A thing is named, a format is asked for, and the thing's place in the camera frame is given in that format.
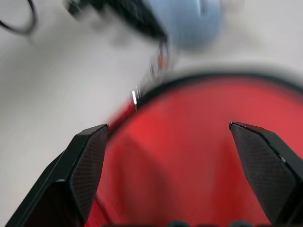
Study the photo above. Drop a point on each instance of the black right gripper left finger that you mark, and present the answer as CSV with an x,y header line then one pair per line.
x,y
59,184

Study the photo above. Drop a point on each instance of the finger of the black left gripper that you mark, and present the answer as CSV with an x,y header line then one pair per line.
x,y
127,16

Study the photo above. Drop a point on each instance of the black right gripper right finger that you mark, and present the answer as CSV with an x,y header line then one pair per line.
x,y
267,170

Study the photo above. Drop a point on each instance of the black and red paddle case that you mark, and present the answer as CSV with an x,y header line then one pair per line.
x,y
184,153

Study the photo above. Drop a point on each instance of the pale blue rounded object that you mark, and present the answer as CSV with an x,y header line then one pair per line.
x,y
195,23

